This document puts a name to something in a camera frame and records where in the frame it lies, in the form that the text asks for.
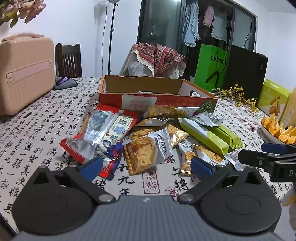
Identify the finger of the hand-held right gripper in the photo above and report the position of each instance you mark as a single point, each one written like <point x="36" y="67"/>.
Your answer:
<point x="274" y="148"/>
<point x="254" y="157"/>

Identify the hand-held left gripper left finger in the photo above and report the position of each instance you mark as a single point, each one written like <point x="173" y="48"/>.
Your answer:
<point x="91" y="167"/>

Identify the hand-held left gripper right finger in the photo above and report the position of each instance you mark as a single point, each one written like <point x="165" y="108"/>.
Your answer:
<point x="201" y="165"/>

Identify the red blue snack packet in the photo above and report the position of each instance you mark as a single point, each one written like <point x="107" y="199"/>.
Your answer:
<point x="111" y="157"/>

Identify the white green snack bar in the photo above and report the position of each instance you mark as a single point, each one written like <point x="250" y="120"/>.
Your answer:
<point x="201" y="136"/>

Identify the red silver snack packet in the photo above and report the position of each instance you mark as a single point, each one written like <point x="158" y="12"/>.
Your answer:
<point x="97" y="129"/>

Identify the red blue-label snack packet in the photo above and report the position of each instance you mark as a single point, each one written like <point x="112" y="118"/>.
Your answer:
<point x="122" y="127"/>

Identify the pile of orange cracker packets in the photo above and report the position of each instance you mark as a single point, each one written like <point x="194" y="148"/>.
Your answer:
<point x="144" y="151"/>

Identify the orange cardboard box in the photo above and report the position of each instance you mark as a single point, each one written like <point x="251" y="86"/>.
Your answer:
<point x="161" y="87"/>

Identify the white plate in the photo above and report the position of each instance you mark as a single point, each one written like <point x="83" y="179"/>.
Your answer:
<point x="266" y="134"/>

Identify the pile of orange slices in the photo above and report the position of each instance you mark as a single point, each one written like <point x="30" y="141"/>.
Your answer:
<point x="279" y="131"/>

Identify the yellow juice bottle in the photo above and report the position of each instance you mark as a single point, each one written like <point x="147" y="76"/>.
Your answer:
<point x="289" y="109"/>

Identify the green snack carton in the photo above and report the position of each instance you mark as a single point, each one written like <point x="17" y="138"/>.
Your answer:
<point x="271" y="95"/>

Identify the calligraphy printed tablecloth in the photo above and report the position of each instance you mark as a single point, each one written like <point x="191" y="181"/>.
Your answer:
<point x="46" y="129"/>

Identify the yellow flower branch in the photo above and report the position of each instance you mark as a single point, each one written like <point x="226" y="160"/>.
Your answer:
<point x="238" y="95"/>

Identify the black paper bag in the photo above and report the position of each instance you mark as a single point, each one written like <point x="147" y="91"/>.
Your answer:
<point x="248" y="74"/>

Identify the grey purple pouch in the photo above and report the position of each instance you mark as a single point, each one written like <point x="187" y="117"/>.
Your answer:
<point x="66" y="83"/>

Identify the green paper bag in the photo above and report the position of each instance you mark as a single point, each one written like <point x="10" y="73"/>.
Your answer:
<point x="210" y="67"/>

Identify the dark wooden chair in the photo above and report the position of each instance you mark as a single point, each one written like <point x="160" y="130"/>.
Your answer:
<point x="69" y="60"/>

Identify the chair with red patterned cloth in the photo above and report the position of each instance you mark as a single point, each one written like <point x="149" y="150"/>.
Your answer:
<point x="138" y="68"/>

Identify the pink suitcase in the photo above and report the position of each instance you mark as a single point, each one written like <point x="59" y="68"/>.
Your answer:
<point x="25" y="74"/>

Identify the red patterned cloth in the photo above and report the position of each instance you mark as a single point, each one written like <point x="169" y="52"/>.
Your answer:
<point x="161" y="58"/>

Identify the white hanging garment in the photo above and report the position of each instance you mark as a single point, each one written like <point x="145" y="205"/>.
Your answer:
<point x="219" y="26"/>

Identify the studio light on stand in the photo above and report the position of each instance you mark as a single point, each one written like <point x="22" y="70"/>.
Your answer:
<point x="112" y="34"/>

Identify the blue hanging garment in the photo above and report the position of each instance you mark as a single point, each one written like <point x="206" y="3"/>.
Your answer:
<point x="192" y="25"/>

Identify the pink hanging garment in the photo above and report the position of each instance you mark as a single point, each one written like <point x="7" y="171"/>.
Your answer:
<point x="208" y="17"/>

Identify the dark glass sliding door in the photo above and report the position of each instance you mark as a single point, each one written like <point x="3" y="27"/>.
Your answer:
<point x="161" y="23"/>

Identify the pink artificial flowers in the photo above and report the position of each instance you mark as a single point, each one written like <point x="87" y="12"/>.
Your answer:
<point x="20" y="10"/>

